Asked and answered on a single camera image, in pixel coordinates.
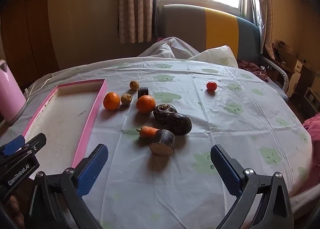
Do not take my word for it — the white power cable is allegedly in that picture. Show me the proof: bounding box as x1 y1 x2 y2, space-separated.
25 74 54 100

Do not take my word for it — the white and yellow cabinet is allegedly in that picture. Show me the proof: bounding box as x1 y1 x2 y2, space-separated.
286 59 304 97

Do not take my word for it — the dark root with swirled top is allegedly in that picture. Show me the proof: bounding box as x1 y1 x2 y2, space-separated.
153 104 178 126

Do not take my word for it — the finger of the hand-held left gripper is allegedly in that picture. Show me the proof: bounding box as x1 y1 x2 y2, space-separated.
0 135 26 158
15 133 47 160

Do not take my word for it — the grey curved bed rail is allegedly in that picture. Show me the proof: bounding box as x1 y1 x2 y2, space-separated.
260 56 290 97

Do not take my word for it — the beige patterned curtain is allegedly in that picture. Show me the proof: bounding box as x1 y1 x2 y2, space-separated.
117 0 153 44
246 0 275 60

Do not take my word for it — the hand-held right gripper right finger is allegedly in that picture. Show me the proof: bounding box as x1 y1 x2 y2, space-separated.
210 144 294 229

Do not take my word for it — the pink rectangular tray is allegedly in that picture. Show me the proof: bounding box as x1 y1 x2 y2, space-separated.
22 79 108 178

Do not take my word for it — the white tablecloth with green print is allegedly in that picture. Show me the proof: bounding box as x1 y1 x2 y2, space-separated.
0 57 313 229

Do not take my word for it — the carrot piece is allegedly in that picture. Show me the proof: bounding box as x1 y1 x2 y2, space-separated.
136 126 160 138

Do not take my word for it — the brown wooden wardrobe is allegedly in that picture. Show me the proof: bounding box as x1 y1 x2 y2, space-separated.
0 0 60 90

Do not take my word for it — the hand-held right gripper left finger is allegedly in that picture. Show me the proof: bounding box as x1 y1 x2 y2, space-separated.
29 144 109 229

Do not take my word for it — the grey yellow blue headboard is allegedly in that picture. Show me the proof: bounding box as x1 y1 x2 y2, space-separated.
162 4 262 62

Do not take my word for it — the crumpled white plastic sheet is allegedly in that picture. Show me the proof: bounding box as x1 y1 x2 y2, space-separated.
137 36 200 60

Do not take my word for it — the pink cloth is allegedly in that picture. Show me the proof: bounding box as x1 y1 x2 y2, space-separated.
302 113 320 150

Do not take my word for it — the dark red cloth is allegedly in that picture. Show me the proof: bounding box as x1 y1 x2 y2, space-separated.
237 59 269 82

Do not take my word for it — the dark smooth round root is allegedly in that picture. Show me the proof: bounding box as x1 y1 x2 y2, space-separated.
167 113 192 136

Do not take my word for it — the small dark cut root piece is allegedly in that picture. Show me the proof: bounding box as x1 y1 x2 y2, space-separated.
137 87 150 100

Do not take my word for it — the pink electric kettle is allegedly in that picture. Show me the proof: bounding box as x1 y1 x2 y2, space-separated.
0 59 27 126

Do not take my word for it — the large dark cut root piece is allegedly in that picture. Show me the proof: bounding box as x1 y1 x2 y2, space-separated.
149 129 176 156

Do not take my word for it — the orange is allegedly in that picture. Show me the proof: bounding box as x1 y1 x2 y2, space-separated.
103 92 121 111
136 95 156 114

